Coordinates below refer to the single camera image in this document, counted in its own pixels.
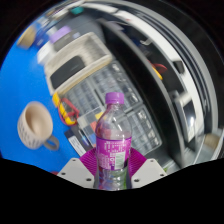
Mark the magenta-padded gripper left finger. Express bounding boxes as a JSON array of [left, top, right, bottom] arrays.
[[57, 147, 98, 189]]

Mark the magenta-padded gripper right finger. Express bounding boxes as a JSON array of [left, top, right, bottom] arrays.
[[126, 147, 168, 190]]

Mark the clear bottle with purple label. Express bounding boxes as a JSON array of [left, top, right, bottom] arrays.
[[94, 92, 133, 192]]

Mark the black box with white label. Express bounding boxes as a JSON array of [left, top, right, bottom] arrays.
[[63, 124, 98, 158]]

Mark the yellow multimeter with red leads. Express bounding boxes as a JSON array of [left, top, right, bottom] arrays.
[[51, 91, 81, 127]]

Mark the beige mug with dark dashes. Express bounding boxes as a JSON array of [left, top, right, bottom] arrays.
[[17, 101, 60, 152]]

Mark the black rectangular device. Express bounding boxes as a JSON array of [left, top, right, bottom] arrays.
[[49, 55, 87, 88]]

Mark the light purple box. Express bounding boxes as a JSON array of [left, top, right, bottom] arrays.
[[49, 25, 73, 43]]

